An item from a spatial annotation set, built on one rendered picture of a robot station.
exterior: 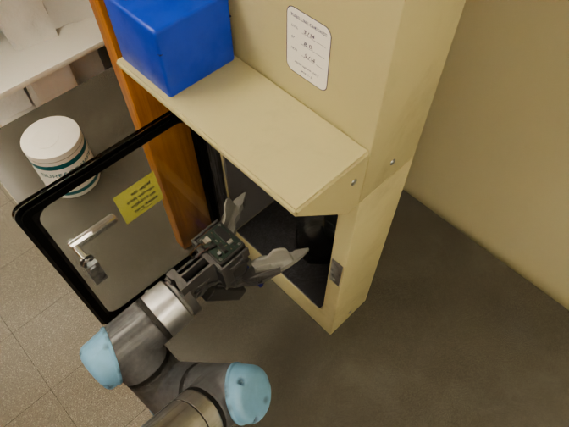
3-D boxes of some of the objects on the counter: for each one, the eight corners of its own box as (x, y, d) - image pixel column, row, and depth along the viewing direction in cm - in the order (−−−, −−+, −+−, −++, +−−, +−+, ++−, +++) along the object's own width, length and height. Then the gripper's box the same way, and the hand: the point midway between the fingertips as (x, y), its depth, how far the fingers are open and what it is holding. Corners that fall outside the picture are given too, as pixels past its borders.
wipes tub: (82, 148, 128) (60, 106, 116) (110, 177, 123) (91, 135, 111) (36, 176, 123) (8, 135, 111) (63, 207, 118) (37, 168, 105)
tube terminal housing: (303, 177, 123) (324, -219, 59) (406, 260, 110) (578, -132, 46) (227, 237, 113) (153, -159, 49) (331, 335, 100) (413, -27, 36)
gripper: (216, 332, 65) (320, 238, 72) (131, 240, 73) (232, 163, 80) (226, 351, 72) (319, 263, 79) (147, 264, 80) (238, 191, 87)
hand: (277, 221), depth 82 cm, fingers open, 14 cm apart
